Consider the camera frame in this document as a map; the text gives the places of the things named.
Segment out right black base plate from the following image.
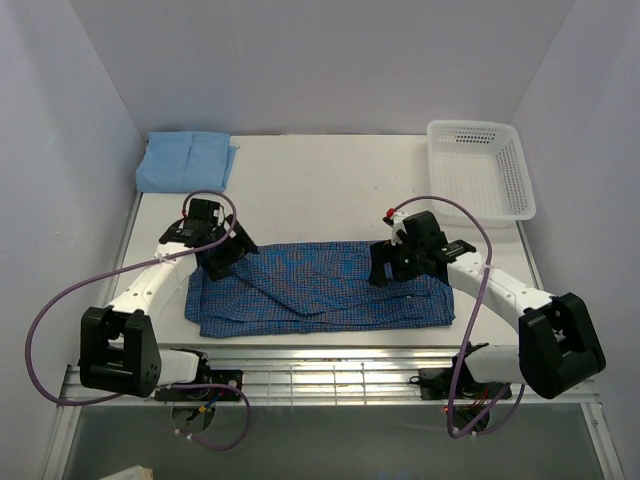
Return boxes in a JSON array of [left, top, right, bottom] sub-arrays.
[[408, 367, 512, 401]]

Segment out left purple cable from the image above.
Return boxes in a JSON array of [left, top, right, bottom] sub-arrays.
[[24, 191, 252, 451]]

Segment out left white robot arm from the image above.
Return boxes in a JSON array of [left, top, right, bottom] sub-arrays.
[[79, 199, 258, 400]]

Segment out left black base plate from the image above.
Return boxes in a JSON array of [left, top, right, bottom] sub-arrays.
[[154, 369, 244, 403]]

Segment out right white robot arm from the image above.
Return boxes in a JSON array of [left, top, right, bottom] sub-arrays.
[[369, 210, 606, 399]]

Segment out white plastic basket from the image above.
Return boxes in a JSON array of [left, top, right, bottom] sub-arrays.
[[427, 120, 537, 227]]

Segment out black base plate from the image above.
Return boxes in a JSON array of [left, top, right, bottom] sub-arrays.
[[408, 367, 512, 401], [154, 369, 244, 403]]

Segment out folded light blue shirt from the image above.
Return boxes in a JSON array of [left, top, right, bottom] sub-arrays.
[[135, 131, 237, 194]]

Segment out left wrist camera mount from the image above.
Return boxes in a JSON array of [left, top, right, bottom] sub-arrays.
[[184, 199, 221, 224]]

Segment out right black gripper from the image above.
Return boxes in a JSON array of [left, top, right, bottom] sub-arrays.
[[368, 236, 424, 288]]

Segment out blue plaid long sleeve shirt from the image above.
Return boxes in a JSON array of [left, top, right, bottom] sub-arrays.
[[184, 242, 455, 339]]

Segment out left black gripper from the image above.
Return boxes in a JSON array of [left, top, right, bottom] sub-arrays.
[[202, 215, 258, 282]]

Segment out aluminium rail frame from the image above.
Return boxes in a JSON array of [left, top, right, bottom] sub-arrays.
[[43, 318, 632, 479]]

